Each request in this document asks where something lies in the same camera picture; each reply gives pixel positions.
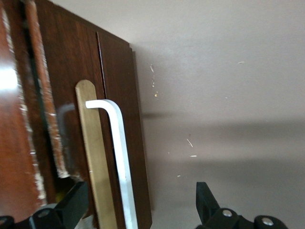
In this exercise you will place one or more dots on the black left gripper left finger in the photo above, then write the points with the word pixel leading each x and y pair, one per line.
pixel 71 207

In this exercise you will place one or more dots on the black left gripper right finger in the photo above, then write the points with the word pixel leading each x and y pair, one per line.
pixel 206 205

